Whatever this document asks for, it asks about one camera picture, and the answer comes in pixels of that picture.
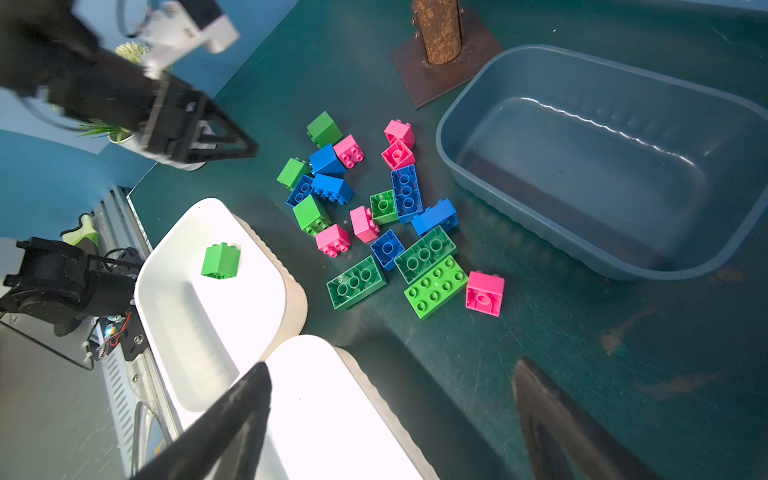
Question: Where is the long light green lego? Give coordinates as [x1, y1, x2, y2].
[404, 255, 469, 320]

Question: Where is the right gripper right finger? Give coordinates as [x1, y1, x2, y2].
[512, 358, 660, 479]

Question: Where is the right white tray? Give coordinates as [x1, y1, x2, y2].
[255, 335, 438, 479]

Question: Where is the white tray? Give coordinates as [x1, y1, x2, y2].
[134, 198, 308, 429]
[255, 335, 438, 479]

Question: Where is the long dark green lego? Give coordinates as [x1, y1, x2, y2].
[326, 255, 387, 310]

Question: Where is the green lego brick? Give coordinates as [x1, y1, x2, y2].
[307, 111, 343, 149]
[293, 195, 332, 237]
[201, 242, 240, 280]
[277, 158, 312, 191]

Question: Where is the pink blossom artificial tree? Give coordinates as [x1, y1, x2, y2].
[390, 0, 502, 109]

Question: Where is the long blue lego brick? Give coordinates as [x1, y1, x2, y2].
[391, 165, 424, 224]

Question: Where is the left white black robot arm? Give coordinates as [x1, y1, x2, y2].
[1, 1, 259, 171]

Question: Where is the potted green plant white pot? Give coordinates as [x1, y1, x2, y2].
[77, 40, 151, 145]

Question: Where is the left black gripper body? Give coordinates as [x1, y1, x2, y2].
[141, 77, 259, 165]

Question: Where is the pink lego brick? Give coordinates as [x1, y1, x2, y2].
[465, 271, 505, 317]
[384, 120, 415, 149]
[315, 224, 351, 258]
[350, 206, 380, 243]
[333, 135, 365, 169]

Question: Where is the dark green lego plate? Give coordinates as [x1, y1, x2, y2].
[395, 226, 457, 285]

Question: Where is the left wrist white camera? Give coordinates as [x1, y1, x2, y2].
[138, 0, 240, 80]

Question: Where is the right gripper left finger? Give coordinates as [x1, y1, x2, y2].
[133, 362, 272, 479]

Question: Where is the small blue lego centre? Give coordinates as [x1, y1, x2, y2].
[371, 229, 405, 271]

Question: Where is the left white tray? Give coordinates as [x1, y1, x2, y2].
[134, 198, 308, 429]

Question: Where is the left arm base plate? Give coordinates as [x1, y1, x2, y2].
[1, 237, 143, 371]

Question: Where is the small green lego centre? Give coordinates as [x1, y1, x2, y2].
[370, 189, 398, 225]

